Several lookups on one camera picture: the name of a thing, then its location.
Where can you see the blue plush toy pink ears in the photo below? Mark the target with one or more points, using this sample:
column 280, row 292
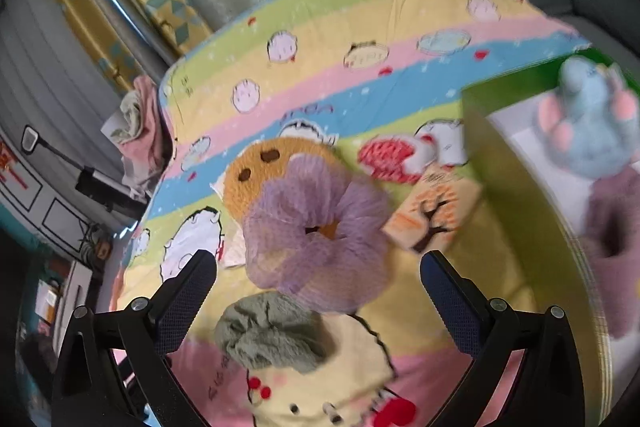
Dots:
column 590, row 127

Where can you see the green cardboard box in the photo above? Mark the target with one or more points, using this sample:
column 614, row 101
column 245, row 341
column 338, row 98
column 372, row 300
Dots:
column 510, row 187

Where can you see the brown cookie plush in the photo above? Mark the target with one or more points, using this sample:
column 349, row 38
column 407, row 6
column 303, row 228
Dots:
column 250, row 197

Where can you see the tree print tissue pack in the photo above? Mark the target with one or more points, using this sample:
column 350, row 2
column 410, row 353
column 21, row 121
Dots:
column 430, row 212

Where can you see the grey white garment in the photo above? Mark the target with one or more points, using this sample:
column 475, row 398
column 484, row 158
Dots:
column 140, row 177

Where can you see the pale green cloth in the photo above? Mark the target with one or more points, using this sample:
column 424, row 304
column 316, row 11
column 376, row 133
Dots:
column 131, row 117

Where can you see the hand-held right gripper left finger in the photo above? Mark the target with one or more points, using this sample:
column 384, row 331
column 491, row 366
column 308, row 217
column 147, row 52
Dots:
column 182, row 302

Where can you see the red paper decoration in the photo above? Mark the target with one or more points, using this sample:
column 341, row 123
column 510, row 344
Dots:
column 9, row 164

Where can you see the cartoon printed striped blanket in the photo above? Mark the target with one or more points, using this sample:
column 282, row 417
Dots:
column 320, row 77

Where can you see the purple mesh scrunchie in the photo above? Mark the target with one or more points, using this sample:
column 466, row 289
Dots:
column 280, row 217

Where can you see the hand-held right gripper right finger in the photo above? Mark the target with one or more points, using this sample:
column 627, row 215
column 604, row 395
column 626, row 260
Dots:
column 450, row 302

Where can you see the grey green cloth scrunchie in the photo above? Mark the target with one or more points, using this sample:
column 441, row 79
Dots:
column 270, row 337

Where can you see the red knitted pouch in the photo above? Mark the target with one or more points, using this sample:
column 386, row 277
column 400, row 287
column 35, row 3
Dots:
column 385, row 157

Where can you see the purple fluffy cloth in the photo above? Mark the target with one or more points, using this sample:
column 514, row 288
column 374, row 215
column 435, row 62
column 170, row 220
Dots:
column 615, row 227

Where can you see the pink towel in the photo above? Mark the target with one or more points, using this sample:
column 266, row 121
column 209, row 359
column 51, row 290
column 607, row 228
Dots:
column 150, row 127

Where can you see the black light on stand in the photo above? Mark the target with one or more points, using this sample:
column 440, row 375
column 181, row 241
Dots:
column 100, row 187

